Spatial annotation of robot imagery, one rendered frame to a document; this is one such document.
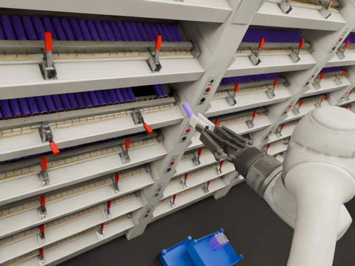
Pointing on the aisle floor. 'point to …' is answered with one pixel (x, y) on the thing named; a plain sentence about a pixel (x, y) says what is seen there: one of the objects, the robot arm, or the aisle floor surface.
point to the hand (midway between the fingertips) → (201, 124)
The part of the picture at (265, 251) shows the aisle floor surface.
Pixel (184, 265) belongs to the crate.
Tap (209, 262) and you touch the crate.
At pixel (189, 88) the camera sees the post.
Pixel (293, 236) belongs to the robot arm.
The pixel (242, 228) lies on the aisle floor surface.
